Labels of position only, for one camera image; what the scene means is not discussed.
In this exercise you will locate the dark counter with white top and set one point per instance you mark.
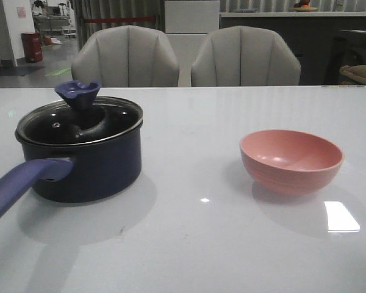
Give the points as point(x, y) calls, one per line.
point(308, 34)

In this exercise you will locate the red barrier belt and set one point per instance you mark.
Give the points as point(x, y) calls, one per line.
point(120, 20)

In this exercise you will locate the pink bowl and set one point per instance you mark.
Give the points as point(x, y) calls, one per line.
point(290, 162)

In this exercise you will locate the right grey upholstered chair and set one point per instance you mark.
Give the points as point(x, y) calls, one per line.
point(244, 56)

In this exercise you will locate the glass lid with blue knob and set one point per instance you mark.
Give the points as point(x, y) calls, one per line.
point(80, 117)

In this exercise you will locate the left grey upholstered chair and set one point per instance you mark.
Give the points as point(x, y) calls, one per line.
point(127, 56)

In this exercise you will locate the dark blue saucepan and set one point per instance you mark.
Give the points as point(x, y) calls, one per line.
point(74, 174)

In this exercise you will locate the beige cushion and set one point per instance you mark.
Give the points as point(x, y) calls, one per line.
point(355, 73)

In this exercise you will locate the white cabinet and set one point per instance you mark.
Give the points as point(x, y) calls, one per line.
point(186, 24)

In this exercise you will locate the red bin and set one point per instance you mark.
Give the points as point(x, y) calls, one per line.
point(32, 47)

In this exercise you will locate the grey upholstered chair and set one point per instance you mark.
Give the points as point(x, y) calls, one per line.
point(244, 56)
point(127, 56)

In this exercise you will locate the fruit plate on counter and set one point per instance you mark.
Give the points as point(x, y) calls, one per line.
point(303, 6)

